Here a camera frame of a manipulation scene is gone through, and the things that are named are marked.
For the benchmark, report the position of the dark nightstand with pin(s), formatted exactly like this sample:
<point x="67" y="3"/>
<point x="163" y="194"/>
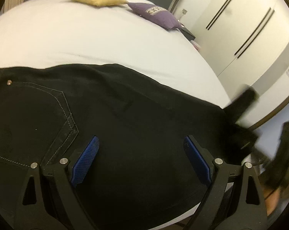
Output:
<point x="188" y="34"/>

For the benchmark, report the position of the purple cushion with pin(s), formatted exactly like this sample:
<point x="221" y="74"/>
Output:
<point x="154" y="14"/>

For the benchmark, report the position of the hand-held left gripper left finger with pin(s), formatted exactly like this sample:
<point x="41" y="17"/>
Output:
<point x="85" y="160"/>

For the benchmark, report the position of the bed with white sheet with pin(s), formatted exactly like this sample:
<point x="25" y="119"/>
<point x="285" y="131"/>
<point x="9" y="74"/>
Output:
<point x="86" y="33"/>

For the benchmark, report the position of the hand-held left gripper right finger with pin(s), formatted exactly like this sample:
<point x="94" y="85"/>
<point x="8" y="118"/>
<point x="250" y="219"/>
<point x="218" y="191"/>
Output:
<point x="197" y="160"/>

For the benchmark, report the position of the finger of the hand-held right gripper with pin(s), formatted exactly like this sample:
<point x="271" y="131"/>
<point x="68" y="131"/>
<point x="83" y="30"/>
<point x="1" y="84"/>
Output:
<point x="242" y="103"/>
<point x="245" y="141"/>

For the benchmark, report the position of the striped round container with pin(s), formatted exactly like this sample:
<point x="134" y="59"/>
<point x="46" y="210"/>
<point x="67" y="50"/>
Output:
<point x="196" y="46"/>

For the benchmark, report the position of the black pants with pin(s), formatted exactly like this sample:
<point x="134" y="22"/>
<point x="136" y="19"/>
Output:
<point x="134" y="124"/>

